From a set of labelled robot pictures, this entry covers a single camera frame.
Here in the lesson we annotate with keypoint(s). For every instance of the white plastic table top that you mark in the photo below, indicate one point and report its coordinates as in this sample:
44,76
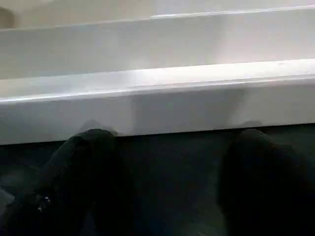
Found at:
147,110

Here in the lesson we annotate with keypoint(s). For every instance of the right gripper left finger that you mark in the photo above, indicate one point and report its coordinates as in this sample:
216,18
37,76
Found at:
73,184

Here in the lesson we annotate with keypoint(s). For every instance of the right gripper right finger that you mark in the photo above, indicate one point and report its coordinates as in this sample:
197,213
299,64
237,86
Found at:
265,184

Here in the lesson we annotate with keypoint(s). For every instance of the black work mat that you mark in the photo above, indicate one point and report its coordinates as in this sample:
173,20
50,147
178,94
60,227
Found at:
172,172

